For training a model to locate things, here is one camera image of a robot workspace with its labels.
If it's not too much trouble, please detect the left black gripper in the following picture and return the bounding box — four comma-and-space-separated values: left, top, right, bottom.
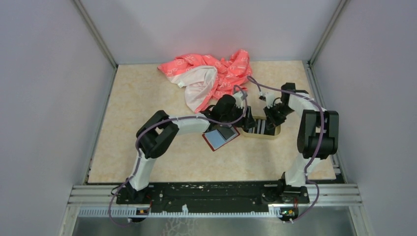
221, 103, 257, 129

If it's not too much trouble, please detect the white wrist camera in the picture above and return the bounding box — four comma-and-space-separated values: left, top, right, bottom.
233, 91, 247, 109
259, 91, 276, 108

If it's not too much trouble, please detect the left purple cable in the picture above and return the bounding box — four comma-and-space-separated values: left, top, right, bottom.
108, 85, 249, 227

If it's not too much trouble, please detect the red card holder wallet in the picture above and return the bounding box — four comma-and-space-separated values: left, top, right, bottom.
202, 129, 240, 151

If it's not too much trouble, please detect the purple cable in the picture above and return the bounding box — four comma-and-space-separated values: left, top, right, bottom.
108, 85, 249, 227
246, 76, 326, 222

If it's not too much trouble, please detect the aluminium front frame rail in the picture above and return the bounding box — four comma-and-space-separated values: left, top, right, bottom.
68, 184, 362, 218

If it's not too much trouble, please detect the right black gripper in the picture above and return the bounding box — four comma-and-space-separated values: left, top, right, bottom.
264, 103, 295, 131

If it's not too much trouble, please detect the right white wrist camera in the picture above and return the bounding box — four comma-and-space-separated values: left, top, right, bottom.
259, 91, 276, 108

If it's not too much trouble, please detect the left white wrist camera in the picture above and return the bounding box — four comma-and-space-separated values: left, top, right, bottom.
233, 91, 247, 109

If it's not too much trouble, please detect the pink and white cloth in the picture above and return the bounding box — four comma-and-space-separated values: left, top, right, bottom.
158, 49, 252, 113

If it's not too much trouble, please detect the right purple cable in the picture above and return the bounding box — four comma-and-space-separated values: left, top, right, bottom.
246, 76, 326, 222

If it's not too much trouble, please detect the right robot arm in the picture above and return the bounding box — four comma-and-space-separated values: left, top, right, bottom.
264, 83, 339, 203

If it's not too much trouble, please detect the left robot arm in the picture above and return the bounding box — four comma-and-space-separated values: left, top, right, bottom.
122, 92, 256, 204

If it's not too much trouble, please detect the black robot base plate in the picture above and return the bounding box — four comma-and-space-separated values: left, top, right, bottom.
116, 180, 310, 213

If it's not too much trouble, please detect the beige oval card tray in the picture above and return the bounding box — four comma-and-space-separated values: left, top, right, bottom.
238, 116, 281, 140

